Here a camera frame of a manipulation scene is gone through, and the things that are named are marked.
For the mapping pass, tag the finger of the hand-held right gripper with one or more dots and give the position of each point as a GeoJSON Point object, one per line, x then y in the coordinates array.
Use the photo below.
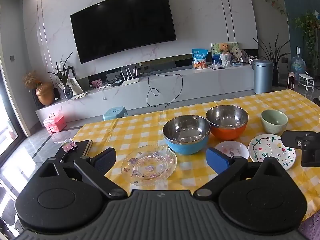
{"type": "Point", "coordinates": [291, 138]}

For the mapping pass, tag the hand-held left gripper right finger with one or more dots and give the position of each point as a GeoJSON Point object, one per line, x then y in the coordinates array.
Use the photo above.
{"type": "Point", "coordinates": [217, 161]}

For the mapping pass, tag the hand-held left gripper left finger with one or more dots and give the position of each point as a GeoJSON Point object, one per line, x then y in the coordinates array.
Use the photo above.
{"type": "Point", "coordinates": [105, 160]}

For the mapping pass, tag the small white plate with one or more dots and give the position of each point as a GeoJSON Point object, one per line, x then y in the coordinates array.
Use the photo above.
{"type": "Point", "coordinates": [232, 150]}

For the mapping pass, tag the green ceramic bowl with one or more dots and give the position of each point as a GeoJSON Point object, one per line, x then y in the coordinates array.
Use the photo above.
{"type": "Point", "coordinates": [273, 122]}

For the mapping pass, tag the white vine painted plate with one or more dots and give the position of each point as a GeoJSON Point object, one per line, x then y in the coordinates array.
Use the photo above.
{"type": "Point", "coordinates": [268, 148]}

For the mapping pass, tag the orange steel bowl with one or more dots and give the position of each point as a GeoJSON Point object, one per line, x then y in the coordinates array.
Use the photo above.
{"type": "Point", "coordinates": [225, 133]}

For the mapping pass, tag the blue steel bowl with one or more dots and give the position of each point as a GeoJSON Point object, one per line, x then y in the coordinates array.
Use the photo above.
{"type": "Point", "coordinates": [186, 148]}

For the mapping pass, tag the clear glass plate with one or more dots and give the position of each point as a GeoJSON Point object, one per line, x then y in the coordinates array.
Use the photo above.
{"type": "Point", "coordinates": [150, 166]}

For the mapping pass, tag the black notebook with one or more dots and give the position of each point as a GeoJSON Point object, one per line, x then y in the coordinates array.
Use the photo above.
{"type": "Point", "coordinates": [81, 146]}

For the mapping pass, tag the black pen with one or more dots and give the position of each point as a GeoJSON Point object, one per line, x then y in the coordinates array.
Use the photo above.
{"type": "Point", "coordinates": [63, 157]}

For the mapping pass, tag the yellow checkered tablecloth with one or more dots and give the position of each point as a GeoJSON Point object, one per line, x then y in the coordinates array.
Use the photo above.
{"type": "Point", "coordinates": [140, 130]}

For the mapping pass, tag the blue plastic stool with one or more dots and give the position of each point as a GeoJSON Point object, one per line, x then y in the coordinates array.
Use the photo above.
{"type": "Point", "coordinates": [116, 113]}

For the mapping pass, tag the small pink heater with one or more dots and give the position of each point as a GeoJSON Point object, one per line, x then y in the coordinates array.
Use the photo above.
{"type": "Point", "coordinates": [291, 81]}

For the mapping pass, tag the pink storage box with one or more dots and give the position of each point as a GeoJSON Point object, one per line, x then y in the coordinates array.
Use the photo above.
{"type": "Point", "coordinates": [55, 123]}

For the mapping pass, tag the white round stool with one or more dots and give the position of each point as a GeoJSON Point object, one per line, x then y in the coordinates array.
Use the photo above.
{"type": "Point", "coordinates": [306, 78]}

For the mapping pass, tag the grey trash bin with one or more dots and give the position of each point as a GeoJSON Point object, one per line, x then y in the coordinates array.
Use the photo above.
{"type": "Point", "coordinates": [262, 76]}

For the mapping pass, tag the blue water jug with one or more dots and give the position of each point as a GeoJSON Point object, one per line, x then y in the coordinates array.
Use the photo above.
{"type": "Point", "coordinates": [298, 65]}

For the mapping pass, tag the pink photo card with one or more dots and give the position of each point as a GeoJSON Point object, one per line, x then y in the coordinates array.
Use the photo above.
{"type": "Point", "coordinates": [96, 84]}

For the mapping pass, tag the black set-top box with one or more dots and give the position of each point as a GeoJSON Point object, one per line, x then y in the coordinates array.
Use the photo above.
{"type": "Point", "coordinates": [117, 83]}

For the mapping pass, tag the white television cabinet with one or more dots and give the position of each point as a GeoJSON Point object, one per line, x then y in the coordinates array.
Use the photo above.
{"type": "Point", "coordinates": [200, 85]}

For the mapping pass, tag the white art print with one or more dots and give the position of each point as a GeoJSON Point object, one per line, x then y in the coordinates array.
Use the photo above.
{"type": "Point", "coordinates": [72, 86]}

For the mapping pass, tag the white router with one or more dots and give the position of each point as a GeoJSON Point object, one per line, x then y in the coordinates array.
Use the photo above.
{"type": "Point", "coordinates": [130, 81]}

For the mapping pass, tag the tall potted plant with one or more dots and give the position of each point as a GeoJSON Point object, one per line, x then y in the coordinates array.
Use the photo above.
{"type": "Point", "coordinates": [273, 55]}

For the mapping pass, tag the green plant in glass vase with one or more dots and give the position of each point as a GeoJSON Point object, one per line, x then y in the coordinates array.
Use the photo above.
{"type": "Point", "coordinates": [65, 80]}

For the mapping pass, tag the bronze acorn vase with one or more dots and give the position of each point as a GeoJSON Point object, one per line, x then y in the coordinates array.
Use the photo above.
{"type": "Point", "coordinates": [45, 93]}

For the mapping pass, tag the purple rug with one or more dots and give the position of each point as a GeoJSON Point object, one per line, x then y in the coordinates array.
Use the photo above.
{"type": "Point", "coordinates": [310, 230]}

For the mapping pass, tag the silver laptop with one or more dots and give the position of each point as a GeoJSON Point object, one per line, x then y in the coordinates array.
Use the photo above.
{"type": "Point", "coordinates": [217, 66]}

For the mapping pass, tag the round paper fan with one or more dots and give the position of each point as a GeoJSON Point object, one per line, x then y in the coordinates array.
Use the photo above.
{"type": "Point", "coordinates": [236, 52]}

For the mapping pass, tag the blue snack bag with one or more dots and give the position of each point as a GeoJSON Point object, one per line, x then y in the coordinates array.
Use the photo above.
{"type": "Point", "coordinates": [200, 58]}

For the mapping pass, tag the teddy bear bouquet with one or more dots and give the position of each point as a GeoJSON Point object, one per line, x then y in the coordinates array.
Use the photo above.
{"type": "Point", "coordinates": [225, 53]}

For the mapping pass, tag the green picture board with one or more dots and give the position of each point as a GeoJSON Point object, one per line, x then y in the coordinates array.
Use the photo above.
{"type": "Point", "coordinates": [215, 52]}

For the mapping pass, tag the glass sliding door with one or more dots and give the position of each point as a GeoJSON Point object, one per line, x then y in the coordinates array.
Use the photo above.
{"type": "Point", "coordinates": [7, 110]}

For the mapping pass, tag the dried flower bunch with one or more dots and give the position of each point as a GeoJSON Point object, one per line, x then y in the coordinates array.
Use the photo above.
{"type": "Point", "coordinates": [31, 78]}

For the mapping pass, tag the climbing green vine plant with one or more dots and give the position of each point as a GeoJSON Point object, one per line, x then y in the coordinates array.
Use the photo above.
{"type": "Point", "coordinates": [308, 30]}

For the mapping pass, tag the black flat television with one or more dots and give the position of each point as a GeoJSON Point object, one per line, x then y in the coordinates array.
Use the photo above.
{"type": "Point", "coordinates": [122, 25]}

